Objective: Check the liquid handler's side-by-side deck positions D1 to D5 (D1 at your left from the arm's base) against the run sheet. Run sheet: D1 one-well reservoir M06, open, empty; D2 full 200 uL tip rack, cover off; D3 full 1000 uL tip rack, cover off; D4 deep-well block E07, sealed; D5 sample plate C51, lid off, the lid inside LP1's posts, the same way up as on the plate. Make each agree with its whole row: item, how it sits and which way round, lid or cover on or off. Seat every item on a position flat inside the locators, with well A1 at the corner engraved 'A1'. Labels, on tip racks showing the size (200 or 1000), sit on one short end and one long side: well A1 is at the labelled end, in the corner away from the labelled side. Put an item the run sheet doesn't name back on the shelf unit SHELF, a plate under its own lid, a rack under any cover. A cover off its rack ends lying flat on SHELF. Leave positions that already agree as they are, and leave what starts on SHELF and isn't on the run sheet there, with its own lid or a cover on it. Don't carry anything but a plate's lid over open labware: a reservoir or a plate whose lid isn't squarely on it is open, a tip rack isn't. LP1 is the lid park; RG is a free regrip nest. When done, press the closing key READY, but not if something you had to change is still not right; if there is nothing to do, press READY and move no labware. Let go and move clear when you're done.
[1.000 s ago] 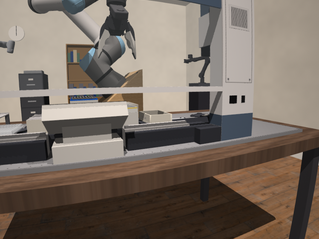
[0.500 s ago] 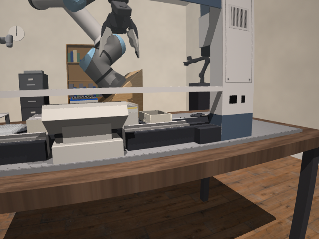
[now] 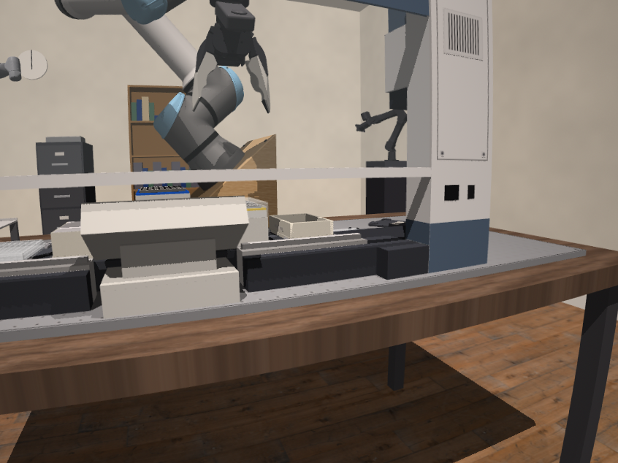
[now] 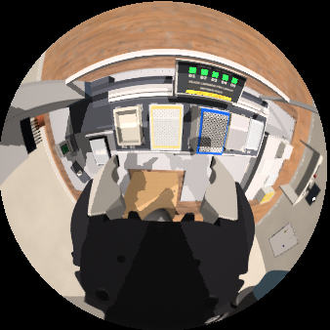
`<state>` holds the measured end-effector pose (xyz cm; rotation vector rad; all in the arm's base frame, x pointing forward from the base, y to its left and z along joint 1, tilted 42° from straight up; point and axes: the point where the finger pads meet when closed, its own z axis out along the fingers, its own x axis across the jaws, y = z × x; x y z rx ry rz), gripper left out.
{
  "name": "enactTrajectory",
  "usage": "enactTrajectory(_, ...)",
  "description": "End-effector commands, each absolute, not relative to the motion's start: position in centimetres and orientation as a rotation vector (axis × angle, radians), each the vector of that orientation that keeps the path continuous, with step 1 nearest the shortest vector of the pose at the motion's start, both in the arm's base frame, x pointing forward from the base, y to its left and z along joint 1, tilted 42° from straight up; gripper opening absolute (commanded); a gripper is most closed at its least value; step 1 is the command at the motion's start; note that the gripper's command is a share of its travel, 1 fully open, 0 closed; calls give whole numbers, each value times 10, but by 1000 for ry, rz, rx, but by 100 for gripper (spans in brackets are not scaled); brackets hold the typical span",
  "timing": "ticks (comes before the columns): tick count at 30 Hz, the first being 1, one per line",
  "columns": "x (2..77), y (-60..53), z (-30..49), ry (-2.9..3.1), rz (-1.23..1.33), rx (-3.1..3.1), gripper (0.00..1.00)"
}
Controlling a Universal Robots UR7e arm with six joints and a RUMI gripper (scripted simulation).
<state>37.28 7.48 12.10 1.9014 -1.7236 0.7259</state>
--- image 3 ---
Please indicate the cream one-well reservoir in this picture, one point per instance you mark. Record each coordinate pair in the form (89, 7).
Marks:
(300, 225)

